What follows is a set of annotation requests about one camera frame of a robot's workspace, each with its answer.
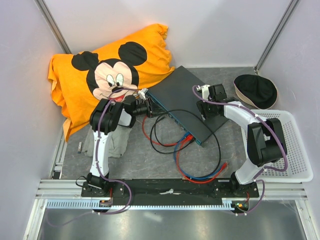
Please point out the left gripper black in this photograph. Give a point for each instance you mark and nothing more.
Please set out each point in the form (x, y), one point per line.
(153, 109)

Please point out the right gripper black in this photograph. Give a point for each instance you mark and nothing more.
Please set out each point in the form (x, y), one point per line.
(201, 105)

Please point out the dark grey network switch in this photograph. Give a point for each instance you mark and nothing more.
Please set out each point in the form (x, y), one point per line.
(175, 94)

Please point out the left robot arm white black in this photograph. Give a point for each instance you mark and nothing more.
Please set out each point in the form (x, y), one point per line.
(105, 118)

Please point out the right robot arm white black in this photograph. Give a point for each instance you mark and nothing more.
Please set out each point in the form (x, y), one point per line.
(265, 142)

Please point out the grey crumpled cloth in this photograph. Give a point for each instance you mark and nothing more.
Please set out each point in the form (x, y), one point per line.
(118, 142)

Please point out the black cap with beige brim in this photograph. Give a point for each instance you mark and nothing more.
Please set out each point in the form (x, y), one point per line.
(256, 91)

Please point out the orange Mickey Mouse pillow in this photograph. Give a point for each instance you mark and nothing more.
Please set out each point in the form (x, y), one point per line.
(116, 70)

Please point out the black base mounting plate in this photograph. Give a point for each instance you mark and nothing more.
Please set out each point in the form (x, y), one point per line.
(170, 191)

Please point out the white perforated plastic basket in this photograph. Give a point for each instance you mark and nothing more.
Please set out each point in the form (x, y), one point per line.
(299, 169)

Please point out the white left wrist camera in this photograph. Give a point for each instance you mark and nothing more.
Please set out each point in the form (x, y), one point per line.
(142, 93)

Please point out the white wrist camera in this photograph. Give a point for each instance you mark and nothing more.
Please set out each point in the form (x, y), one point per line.
(142, 93)
(201, 92)

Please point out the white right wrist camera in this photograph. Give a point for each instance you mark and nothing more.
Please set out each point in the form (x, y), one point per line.
(201, 92)

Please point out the white slotted cable duct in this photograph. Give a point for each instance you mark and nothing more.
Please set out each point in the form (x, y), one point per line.
(96, 204)

